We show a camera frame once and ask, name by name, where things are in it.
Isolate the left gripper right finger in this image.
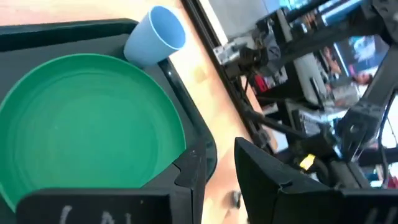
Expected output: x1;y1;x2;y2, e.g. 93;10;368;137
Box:
234;136;398;224

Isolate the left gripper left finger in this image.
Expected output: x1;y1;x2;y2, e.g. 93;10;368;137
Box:
17;139;208;224

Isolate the metal spoon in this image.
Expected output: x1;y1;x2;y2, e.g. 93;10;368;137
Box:
229;190;243;209

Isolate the green plate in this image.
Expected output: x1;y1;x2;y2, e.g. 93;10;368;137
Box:
0;53;187;213

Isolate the blue cup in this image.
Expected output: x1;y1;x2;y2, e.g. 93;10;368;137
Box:
123;5;187;68

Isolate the dark green tray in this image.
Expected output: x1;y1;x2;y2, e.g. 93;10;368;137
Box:
0;17;218;224

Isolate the yellow plug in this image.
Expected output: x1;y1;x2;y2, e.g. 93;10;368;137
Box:
299;153;317;171

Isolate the black aluminium table frame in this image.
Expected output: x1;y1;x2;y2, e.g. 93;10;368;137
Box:
180;0;274;150

